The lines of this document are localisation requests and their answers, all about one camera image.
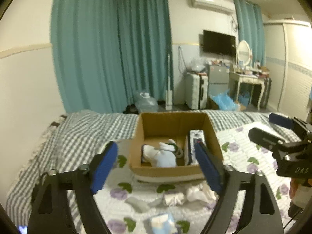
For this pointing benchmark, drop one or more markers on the blue plastic bags pile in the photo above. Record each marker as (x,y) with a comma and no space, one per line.
(224,102)

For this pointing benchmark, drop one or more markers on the clear plastic bag on suitcase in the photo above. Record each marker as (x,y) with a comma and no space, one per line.
(196,66)

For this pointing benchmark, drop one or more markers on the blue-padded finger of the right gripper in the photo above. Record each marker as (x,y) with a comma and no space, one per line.
(267,140)
(283,121)

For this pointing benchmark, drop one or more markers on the grey checked bed sheet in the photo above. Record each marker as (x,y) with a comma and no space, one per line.
(79,136)

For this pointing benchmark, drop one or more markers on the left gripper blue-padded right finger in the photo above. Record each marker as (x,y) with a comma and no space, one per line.
(260,212)

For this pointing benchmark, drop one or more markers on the large teal curtain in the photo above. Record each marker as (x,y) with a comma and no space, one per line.
(104,51)

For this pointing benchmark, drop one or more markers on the person's right hand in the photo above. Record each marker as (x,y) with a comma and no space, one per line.
(300,192)

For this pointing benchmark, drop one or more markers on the cream soft cloth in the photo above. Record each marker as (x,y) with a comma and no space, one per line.
(200,192)

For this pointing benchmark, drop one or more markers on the clear large water jug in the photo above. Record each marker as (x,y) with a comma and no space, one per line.
(145,103)

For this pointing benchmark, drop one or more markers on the brown cardboard box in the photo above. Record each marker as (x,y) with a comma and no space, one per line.
(153,128)

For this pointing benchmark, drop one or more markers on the white oval vanity mirror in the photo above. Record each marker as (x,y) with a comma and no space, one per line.
(243,53)

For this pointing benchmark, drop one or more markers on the white plush toy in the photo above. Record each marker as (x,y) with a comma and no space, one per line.
(163,156)

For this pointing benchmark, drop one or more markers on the white floral quilted blanket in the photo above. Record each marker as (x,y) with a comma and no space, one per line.
(127,205)

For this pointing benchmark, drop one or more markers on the small light blue tissue pack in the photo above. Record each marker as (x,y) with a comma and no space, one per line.
(163,223)

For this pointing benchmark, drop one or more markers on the white wall air conditioner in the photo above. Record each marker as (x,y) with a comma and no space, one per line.
(222,6)

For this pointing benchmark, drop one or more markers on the white dressing table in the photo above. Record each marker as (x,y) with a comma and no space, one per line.
(249,80)

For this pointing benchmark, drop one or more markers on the black wall television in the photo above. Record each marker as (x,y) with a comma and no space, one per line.
(218,43)

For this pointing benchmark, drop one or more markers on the white hard-shell suitcase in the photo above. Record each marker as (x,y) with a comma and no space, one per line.
(196,86)

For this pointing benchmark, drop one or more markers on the small silver refrigerator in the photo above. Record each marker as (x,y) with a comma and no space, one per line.
(218,79)

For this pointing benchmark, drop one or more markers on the white knotted cloth bundle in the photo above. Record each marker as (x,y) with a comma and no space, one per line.
(173,199)

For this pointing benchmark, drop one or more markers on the teal window curtain right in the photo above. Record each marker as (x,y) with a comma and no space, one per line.
(250,28)

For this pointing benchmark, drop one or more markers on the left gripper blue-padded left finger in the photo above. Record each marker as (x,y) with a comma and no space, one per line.
(51,212)

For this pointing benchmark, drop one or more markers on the white upright stick vacuum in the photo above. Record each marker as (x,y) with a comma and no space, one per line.
(168,90)

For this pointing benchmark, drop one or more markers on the white socks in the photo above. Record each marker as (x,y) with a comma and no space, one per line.
(141,206)

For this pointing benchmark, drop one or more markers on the white louvered wardrobe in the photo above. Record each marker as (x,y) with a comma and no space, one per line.
(288,58)

